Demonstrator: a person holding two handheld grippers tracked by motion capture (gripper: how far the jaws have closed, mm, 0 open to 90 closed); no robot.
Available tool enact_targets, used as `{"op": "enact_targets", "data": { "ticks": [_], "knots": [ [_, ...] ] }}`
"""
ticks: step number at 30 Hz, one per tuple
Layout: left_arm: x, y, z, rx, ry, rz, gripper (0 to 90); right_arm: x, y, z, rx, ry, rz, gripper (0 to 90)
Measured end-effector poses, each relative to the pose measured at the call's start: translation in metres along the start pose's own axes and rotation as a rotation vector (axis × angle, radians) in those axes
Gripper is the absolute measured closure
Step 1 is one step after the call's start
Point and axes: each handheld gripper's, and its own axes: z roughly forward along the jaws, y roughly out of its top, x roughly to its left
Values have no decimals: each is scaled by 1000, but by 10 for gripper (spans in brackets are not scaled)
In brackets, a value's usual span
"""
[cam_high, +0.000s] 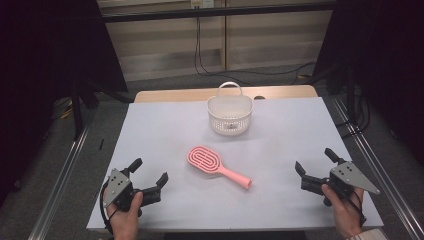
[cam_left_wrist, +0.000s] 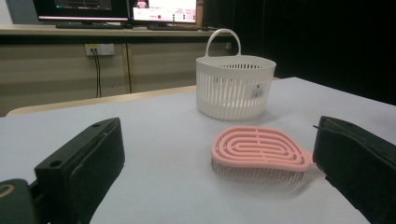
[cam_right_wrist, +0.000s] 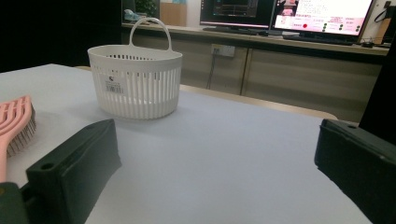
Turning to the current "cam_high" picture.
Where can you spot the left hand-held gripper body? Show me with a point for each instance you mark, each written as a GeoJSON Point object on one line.
{"type": "Point", "coordinates": [116, 186]}

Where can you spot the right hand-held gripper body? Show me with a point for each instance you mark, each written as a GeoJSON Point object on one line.
{"type": "Point", "coordinates": [350, 176]}

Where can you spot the pink hairbrush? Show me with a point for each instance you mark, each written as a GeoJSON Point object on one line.
{"type": "Point", "coordinates": [233, 176]}

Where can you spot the white slotted plastic basket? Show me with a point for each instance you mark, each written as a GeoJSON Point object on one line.
{"type": "Point", "coordinates": [230, 115]}

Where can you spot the person's left hand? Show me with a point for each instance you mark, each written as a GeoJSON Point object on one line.
{"type": "Point", "coordinates": [125, 223]}

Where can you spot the person's right hand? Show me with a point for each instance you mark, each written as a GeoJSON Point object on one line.
{"type": "Point", "coordinates": [348, 216]}

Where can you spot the small black floor strip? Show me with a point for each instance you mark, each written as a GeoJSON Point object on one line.
{"type": "Point", "coordinates": [101, 144]}

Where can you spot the white table mat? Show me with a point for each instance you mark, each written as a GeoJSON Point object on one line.
{"type": "Point", "coordinates": [266, 200]}

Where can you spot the black metal stand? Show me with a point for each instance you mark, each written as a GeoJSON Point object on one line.
{"type": "Point", "coordinates": [77, 113]}
{"type": "Point", "coordinates": [350, 96]}

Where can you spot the wooden table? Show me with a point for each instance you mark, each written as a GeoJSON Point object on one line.
{"type": "Point", "coordinates": [166, 96]}

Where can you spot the small dark round table grommet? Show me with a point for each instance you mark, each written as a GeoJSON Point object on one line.
{"type": "Point", "coordinates": [259, 97]}

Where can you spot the black curtain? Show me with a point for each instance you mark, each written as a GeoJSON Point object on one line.
{"type": "Point", "coordinates": [50, 66]}
{"type": "Point", "coordinates": [393, 50]}

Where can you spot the aluminium floor rail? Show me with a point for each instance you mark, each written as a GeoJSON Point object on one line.
{"type": "Point", "coordinates": [373, 163]}
{"type": "Point", "coordinates": [60, 190]}

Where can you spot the white wall socket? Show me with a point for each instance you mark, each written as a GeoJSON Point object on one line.
{"type": "Point", "coordinates": [201, 3]}

